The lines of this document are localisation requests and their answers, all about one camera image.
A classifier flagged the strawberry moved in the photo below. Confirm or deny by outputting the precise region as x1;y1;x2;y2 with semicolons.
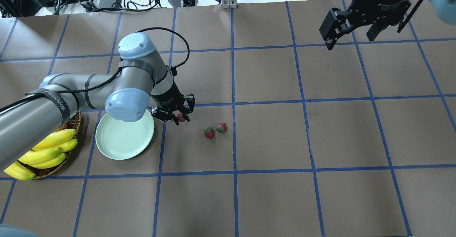
203;127;215;139
176;113;187;122
216;122;228;133

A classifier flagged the wicker basket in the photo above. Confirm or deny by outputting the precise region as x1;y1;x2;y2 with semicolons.
34;112;82;179

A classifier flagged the light green plate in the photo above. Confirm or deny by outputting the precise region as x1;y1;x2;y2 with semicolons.
95;110;155;160

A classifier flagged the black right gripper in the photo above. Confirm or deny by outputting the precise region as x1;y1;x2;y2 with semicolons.
319;0;411;51

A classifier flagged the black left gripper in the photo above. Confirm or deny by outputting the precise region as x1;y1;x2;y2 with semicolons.
151;83;196;125

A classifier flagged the yellow banana bunch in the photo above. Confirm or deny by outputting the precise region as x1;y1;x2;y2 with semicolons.
4;128;79;181

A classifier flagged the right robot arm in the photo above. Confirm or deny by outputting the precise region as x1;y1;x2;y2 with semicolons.
319;0;455;50

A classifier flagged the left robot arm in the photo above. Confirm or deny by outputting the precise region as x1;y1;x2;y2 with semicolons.
0;31;195;169

